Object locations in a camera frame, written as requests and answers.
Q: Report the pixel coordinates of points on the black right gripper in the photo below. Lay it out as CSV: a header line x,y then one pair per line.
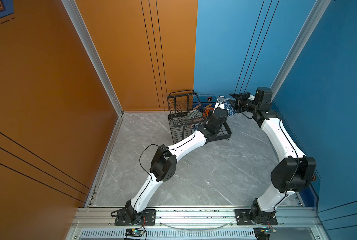
x,y
239,97

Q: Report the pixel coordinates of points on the dark blue patterned bowl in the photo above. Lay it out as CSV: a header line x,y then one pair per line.
x,y
227,106

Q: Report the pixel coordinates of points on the orange plastic bowl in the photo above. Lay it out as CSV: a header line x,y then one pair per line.
x,y
208,112

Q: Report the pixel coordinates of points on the green patterned ceramic bowl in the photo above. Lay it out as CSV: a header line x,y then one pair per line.
x,y
194,115

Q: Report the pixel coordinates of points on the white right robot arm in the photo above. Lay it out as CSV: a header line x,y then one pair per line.
x,y
295,170

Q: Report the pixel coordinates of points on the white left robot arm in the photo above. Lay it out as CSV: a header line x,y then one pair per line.
x,y
163,167

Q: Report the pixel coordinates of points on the circuit board right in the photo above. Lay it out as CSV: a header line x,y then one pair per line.
x,y
264,233

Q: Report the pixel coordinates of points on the green circuit board left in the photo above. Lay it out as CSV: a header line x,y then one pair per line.
x,y
134,234

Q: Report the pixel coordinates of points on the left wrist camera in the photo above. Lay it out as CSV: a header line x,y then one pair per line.
x,y
219,102

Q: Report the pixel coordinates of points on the black wire dish rack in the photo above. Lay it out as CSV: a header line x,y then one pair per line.
x,y
180,103

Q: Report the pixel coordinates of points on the aluminium corner post right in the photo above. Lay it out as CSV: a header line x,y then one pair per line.
x,y
302,38

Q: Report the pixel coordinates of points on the aluminium corner post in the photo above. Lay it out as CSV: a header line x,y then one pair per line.
x,y
85,37
302,38

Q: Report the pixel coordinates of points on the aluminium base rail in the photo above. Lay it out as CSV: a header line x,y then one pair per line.
x,y
198,223

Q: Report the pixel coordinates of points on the aluminium corner post left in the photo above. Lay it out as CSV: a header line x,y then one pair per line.
x,y
85,37

